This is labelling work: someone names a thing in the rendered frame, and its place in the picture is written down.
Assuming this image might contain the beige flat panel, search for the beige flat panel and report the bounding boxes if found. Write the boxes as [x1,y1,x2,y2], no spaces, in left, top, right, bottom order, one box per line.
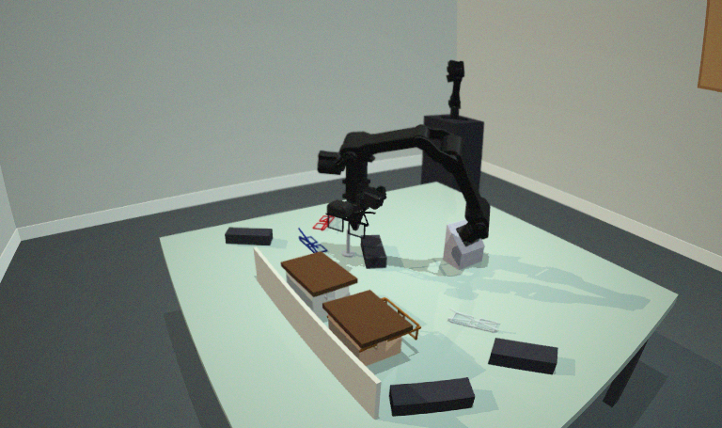
[254,247,381,419]

